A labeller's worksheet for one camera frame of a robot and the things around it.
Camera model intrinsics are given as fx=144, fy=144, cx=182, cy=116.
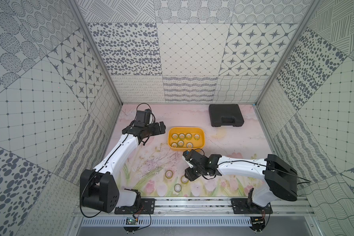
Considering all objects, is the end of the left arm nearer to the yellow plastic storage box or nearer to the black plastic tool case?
the yellow plastic storage box

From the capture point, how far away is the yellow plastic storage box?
0.97 meters

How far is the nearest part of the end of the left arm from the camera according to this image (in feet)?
1.92

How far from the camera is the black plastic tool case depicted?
1.06 metres

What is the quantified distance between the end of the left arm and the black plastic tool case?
1.38 ft

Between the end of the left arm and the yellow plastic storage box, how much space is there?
0.17 meters

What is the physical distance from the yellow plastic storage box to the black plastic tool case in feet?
0.45

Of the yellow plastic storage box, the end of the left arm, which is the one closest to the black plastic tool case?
the yellow plastic storage box
